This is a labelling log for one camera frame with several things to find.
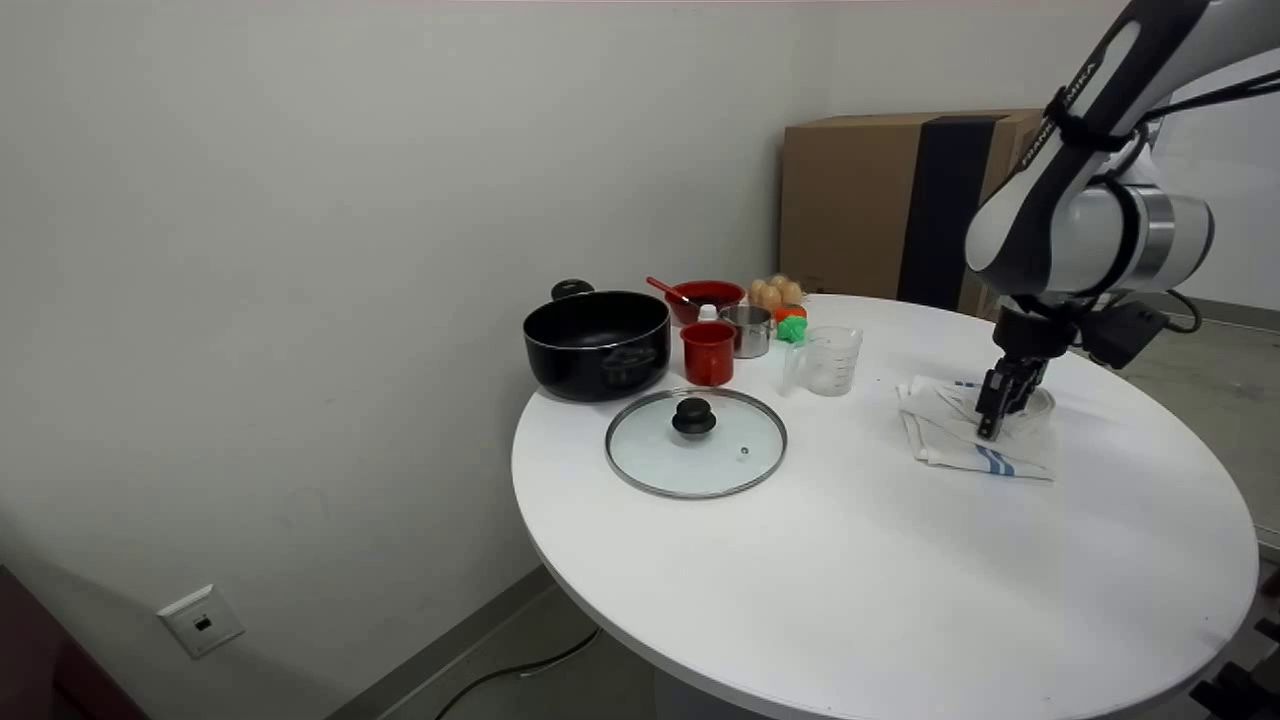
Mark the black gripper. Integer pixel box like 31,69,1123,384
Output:
973,299,1081,444

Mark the white blue-striped tea towel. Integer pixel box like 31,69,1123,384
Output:
890,371,1058,487

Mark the clear plastic measuring cup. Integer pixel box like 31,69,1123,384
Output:
774,316,866,400

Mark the brown cardboard box dark panel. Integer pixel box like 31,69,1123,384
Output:
774,108,1054,318

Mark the small steel cup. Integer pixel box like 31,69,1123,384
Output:
726,303,780,362

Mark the red plastic cup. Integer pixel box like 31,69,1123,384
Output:
677,316,739,392

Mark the red bowl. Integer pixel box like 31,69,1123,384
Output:
664,276,753,327

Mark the glass pot lid black knob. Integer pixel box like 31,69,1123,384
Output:
600,384,793,505

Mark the red spoon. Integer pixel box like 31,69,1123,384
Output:
645,272,698,318

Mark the black metal stand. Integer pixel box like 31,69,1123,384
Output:
1184,542,1280,720

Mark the black cooking pot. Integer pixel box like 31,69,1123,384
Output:
521,276,677,403

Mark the dark red cabinet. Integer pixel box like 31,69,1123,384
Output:
0,562,134,720

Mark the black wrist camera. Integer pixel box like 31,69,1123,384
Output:
1076,292,1184,371

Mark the black velcro strap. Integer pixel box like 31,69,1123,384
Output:
1040,82,1139,159

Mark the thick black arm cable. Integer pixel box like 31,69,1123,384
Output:
1133,61,1280,133

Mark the thin black floor cable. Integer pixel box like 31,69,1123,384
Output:
430,623,602,720

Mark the white wall outlet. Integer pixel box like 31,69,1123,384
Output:
156,581,251,662

